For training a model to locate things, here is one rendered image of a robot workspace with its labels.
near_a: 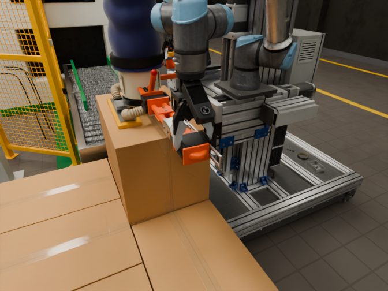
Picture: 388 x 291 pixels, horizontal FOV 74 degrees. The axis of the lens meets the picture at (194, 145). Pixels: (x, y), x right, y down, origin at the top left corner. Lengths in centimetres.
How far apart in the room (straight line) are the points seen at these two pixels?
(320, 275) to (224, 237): 84
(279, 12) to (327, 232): 152
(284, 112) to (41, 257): 121
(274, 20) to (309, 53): 62
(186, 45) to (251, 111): 78
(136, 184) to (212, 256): 42
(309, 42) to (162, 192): 113
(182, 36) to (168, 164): 62
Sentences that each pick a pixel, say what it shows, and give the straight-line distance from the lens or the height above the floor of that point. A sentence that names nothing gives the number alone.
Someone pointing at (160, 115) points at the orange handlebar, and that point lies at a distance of 87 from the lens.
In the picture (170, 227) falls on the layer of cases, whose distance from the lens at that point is 120.
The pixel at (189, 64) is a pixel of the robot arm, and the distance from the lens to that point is 61.
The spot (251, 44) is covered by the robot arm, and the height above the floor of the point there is 124.
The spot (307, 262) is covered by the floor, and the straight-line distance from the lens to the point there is 189.
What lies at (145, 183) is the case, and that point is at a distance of 111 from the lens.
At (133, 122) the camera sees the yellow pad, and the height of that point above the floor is 97.
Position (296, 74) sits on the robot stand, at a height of 102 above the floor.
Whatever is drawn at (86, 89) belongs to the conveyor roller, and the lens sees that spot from 297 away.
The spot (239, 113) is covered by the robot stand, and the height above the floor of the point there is 93.
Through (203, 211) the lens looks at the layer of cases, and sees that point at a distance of 127.
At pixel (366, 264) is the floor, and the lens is 204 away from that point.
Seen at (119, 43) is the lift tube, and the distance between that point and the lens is 111.
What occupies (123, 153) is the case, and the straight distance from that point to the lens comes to 100.
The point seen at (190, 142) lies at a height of 110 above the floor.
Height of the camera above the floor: 145
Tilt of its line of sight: 31 degrees down
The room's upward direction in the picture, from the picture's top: straight up
